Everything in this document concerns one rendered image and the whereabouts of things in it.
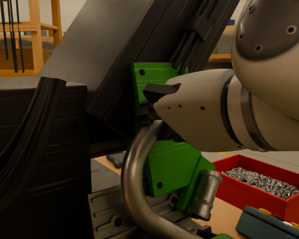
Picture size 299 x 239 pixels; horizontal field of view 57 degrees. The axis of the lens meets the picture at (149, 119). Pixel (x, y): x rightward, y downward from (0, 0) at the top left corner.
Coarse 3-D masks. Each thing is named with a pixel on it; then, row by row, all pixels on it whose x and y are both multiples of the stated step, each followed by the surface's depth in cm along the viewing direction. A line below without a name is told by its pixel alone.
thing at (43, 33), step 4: (0, 32) 764; (8, 32) 774; (16, 32) 782; (20, 32) 796; (24, 32) 813; (28, 32) 805; (44, 32) 834; (48, 32) 877; (52, 32) 854; (64, 32) 870; (0, 36) 755; (8, 36) 767; (12, 36) 774; (16, 36) 780; (24, 36) 793; (28, 36) 801; (44, 36) 835; (52, 36) 858; (16, 40) 785; (16, 44) 787
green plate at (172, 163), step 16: (144, 64) 43; (160, 64) 45; (144, 80) 43; (160, 80) 45; (144, 96) 43; (128, 144) 49; (160, 144) 44; (176, 144) 46; (160, 160) 43; (176, 160) 45; (192, 160) 47; (160, 176) 43; (176, 176) 45; (160, 192) 43
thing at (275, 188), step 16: (224, 160) 103; (240, 160) 107; (256, 160) 101; (224, 176) 88; (240, 176) 96; (256, 176) 97; (272, 176) 96; (288, 176) 92; (224, 192) 89; (240, 192) 84; (256, 192) 79; (272, 192) 84; (288, 192) 86; (240, 208) 84; (272, 208) 75; (288, 208) 74
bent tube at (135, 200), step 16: (144, 128) 39; (160, 128) 40; (144, 144) 38; (128, 160) 37; (144, 160) 38; (128, 176) 36; (128, 192) 36; (128, 208) 37; (144, 208) 37; (144, 224) 37; (160, 224) 38; (176, 224) 40
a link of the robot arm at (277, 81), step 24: (264, 0) 15; (288, 0) 14; (240, 24) 16; (264, 24) 14; (288, 24) 13; (240, 48) 16; (264, 48) 14; (288, 48) 13; (240, 72) 16; (264, 72) 14; (288, 72) 13; (264, 96) 16; (288, 96) 14
